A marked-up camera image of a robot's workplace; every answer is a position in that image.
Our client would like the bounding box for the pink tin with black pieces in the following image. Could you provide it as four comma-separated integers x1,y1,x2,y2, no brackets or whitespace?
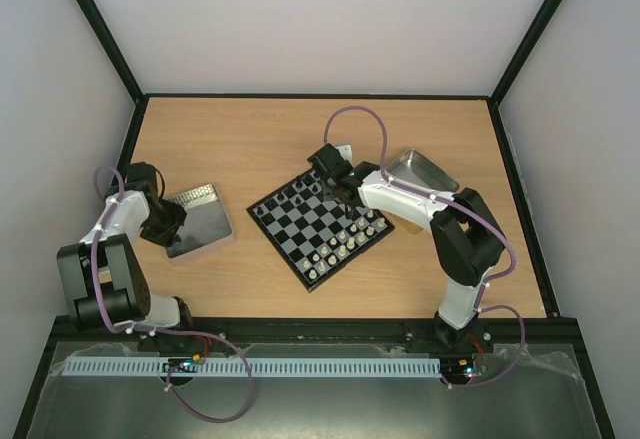
165,183,235,263

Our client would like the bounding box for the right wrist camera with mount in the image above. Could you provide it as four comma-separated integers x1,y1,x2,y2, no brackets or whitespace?
335,144,353,163

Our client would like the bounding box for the light blue slotted cable duct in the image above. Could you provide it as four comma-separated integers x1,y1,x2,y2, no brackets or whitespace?
62,357,441,378

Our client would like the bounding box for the empty gold metal tin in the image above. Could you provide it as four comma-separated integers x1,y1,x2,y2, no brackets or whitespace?
387,147,460,235

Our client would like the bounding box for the black and silver chessboard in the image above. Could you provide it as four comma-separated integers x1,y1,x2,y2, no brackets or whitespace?
247,169,395,292

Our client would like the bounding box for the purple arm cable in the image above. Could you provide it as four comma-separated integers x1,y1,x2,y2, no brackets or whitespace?
323,105,526,390
89,165,166,335

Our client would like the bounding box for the black aluminium frame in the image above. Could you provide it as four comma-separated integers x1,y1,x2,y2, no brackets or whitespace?
0,0,640,439

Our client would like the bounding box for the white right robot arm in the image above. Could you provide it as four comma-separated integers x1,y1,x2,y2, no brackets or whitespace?
308,143,506,351

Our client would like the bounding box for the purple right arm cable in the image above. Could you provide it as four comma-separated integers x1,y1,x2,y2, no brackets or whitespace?
323,105,526,390

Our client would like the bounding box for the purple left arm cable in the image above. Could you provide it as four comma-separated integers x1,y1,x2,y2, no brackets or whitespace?
89,165,166,335

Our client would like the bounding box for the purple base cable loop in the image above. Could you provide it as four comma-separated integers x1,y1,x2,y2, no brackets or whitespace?
154,330,255,423

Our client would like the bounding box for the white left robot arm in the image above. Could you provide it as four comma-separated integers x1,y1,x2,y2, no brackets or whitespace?
56,162,193,336

